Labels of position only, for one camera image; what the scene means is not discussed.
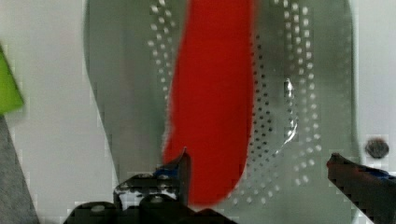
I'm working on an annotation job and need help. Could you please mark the green squeeze bottle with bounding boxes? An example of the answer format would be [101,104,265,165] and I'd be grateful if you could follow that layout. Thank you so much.
[0,48,24,116]

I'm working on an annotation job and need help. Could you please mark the green plastic strainer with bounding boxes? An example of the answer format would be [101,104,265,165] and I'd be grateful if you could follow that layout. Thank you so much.
[84,0,359,224]

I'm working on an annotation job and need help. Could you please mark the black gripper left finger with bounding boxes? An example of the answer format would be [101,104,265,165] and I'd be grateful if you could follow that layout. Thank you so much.
[64,151,237,224]

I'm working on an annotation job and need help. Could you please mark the red plush ketchup bottle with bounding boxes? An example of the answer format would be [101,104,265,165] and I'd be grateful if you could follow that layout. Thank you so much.
[163,0,254,207]

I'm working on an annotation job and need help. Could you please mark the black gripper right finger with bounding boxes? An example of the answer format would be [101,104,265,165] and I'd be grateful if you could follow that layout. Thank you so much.
[326,153,396,224]

